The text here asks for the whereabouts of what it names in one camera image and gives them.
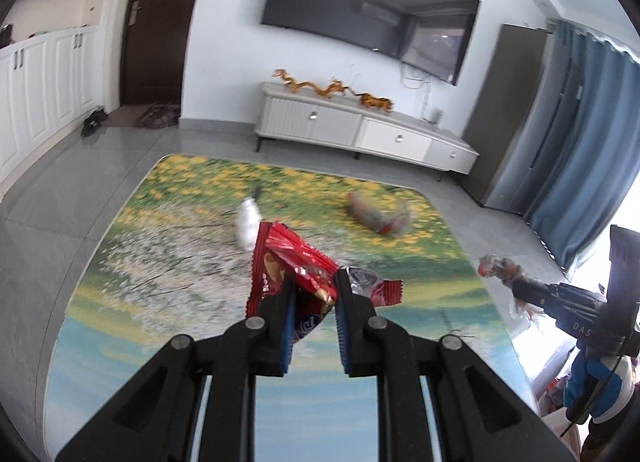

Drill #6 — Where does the silver red wrapper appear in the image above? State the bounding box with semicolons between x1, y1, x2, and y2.
346;266;404;307

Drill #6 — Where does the red chip bag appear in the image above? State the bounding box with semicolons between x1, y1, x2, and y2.
245;222;338;342

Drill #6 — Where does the right blue white gloved hand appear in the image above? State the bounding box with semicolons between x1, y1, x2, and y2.
563;352;637;424

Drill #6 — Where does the white crumpled paper ball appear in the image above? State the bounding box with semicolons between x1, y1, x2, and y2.
235;196;262;251

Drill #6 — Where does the painted landscape coffee table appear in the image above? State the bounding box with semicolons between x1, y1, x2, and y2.
44;154;537;461

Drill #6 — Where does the blue window curtain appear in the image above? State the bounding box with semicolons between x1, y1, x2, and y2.
524;21;639;271

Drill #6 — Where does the grey tall refrigerator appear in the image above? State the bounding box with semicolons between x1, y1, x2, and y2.
461;24;584;215

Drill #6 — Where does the white tv cabinet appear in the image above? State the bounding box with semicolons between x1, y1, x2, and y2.
255;83;478;175

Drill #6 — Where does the golden tiger figurine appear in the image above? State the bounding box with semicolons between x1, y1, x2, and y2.
357;92;394;113

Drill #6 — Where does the white router on cabinet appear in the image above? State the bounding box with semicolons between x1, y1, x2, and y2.
428;108;444;124

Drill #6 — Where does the golden dragon figurine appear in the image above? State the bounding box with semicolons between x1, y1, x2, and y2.
272;69;352;99

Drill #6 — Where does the black shoes pair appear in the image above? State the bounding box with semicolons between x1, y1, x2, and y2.
81;108;108;138

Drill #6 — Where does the dark brown entrance door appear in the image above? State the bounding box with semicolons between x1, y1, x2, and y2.
120;0;195;104

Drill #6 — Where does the black bag on shelf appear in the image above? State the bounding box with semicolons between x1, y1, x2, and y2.
0;24;13;48

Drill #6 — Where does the wall mounted black television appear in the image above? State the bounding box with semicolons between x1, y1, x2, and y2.
262;0;480;85

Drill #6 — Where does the white wall cupboard unit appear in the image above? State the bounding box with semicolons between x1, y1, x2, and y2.
1;0;108;193

